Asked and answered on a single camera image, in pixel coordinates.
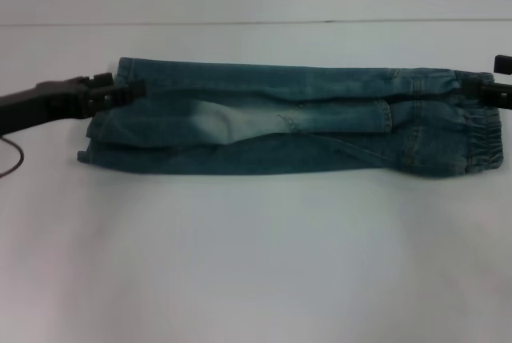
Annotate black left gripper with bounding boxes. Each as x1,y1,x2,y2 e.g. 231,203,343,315
0,73,147,135

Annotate blue denim shorts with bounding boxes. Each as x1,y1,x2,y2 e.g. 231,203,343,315
76,57,505,178

